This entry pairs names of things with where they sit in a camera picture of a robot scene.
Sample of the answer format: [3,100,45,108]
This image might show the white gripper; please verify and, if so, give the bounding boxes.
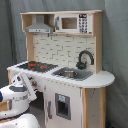
[11,73,37,101]

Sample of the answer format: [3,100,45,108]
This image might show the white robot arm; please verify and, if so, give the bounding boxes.
[0,73,40,128]

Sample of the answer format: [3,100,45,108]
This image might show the wooden toy kitchen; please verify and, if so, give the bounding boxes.
[8,10,114,128]

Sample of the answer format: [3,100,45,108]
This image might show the right red stove knob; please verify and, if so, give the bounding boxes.
[32,81,37,87]

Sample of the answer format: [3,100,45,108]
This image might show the black stovetop red burners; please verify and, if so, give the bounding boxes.
[20,61,56,73]

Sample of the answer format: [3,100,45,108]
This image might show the white cabinet door with dispenser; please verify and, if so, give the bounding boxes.
[45,81,82,128]

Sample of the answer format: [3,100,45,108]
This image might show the grey sink basin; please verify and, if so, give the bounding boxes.
[53,67,92,81]

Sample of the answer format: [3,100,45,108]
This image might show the grey range hood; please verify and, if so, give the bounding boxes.
[25,15,53,34]

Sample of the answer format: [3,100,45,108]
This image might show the black faucet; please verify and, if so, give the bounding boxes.
[75,49,95,71]

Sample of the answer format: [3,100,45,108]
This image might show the toy microwave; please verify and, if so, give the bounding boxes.
[55,14,92,34]

